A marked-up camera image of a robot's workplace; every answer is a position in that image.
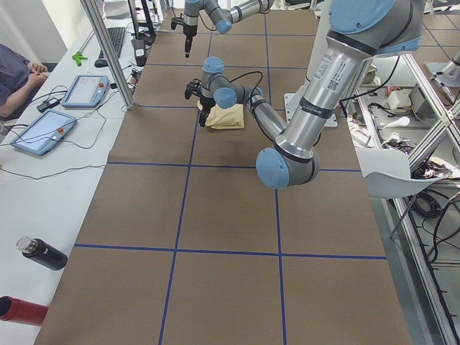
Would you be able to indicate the black computer mouse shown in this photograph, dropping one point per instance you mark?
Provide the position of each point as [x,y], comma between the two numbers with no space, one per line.
[100,63]

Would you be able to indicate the person's forearm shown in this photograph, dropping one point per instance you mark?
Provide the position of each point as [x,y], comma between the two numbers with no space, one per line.
[15,101]

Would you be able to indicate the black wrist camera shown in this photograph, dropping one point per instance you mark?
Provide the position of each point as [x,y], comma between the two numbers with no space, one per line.
[176,21]
[193,88]

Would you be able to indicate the blue teach pendant far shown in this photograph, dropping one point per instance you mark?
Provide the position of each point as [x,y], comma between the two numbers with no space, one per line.
[86,91]

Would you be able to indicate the blue teach pendant near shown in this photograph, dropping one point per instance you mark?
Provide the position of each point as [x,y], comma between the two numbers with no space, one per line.
[44,133]

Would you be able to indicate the red water bottle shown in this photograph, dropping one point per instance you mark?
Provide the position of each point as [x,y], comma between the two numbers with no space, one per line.
[24,312]

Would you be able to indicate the blue teach pendant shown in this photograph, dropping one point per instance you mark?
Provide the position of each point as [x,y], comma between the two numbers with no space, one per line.
[44,133]
[86,91]

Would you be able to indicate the black keyboard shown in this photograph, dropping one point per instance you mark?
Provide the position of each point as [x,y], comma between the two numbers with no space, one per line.
[117,36]

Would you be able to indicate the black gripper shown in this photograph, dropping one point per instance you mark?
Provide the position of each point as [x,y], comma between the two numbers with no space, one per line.
[206,101]
[188,31]

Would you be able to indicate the green plastic toy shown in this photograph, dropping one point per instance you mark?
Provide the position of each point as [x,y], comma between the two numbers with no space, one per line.
[78,58]

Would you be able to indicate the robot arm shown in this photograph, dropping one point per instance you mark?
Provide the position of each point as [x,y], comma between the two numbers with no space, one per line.
[223,19]
[357,31]

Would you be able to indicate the person's hand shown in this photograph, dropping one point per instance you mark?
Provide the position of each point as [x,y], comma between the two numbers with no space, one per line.
[37,76]

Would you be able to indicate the cream long-sleeve graphic shirt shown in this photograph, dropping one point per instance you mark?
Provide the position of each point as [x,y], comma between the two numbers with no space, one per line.
[231,118]

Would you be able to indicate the black water bottle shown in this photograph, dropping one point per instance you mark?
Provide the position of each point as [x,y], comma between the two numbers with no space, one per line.
[42,253]

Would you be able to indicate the aluminium frame post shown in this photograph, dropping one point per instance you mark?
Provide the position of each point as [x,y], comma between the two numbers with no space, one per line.
[104,41]

